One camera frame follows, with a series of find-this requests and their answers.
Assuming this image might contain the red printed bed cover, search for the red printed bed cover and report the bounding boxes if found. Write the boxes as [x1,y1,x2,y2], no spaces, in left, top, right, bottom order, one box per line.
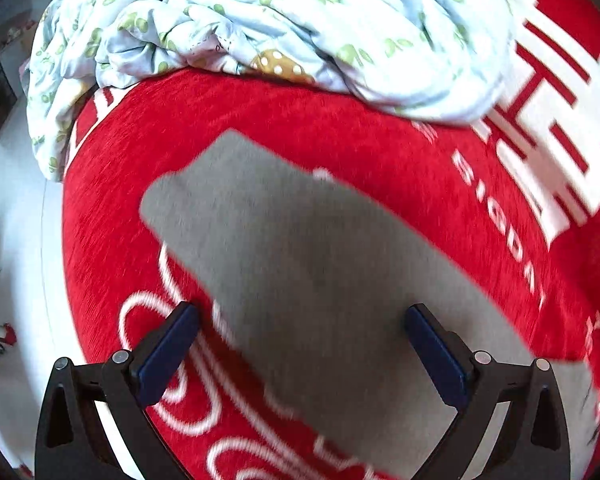
[62,0,600,479]

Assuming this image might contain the light floral crumpled cloth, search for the light floral crumpled cloth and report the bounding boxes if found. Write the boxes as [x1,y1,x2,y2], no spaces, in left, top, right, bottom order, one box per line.
[27,0,516,181]

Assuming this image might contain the grey knitted garment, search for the grey knitted garment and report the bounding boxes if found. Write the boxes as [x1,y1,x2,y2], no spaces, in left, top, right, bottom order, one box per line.
[138,128,600,480]

